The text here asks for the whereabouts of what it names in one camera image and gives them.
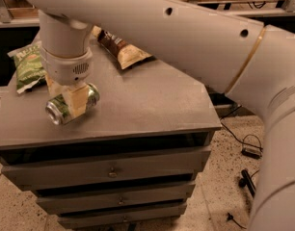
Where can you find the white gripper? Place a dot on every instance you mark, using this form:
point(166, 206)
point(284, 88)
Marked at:
point(67, 68)

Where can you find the green soda can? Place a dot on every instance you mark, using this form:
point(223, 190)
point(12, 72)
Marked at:
point(57, 109)

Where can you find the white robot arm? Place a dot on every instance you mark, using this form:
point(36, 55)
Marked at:
point(251, 63)

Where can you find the green chip bag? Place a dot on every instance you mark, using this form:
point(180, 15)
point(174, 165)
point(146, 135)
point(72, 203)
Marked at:
point(29, 70)

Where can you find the brown and yellow chip bag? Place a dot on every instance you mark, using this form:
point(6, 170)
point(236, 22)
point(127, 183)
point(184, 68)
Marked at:
point(125, 53)

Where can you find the grey drawer cabinet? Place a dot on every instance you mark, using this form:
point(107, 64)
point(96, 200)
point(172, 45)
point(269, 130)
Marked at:
point(150, 107)

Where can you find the bottom grey drawer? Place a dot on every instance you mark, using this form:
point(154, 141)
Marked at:
point(123, 215)

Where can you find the grey drawer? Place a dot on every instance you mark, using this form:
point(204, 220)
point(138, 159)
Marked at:
point(108, 168)
point(118, 197)
point(123, 215)

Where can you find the top grey drawer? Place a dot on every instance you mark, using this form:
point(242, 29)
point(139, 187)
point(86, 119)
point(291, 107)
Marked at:
point(108, 168)

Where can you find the middle grey drawer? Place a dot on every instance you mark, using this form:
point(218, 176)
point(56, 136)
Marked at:
point(118, 197)

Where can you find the black power adapter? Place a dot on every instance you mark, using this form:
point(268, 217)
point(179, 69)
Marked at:
point(251, 153)

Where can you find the black stand leg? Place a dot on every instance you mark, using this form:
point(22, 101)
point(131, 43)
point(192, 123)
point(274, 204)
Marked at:
point(246, 181)

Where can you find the metal railing frame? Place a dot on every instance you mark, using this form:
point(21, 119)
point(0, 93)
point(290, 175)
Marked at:
point(218, 0)

